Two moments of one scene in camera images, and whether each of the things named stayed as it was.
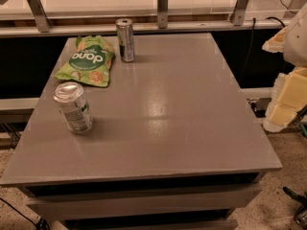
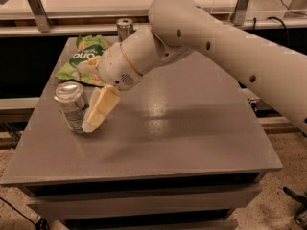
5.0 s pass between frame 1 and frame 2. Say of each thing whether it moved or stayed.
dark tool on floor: stayed
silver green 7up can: stayed
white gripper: moved
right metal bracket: stayed
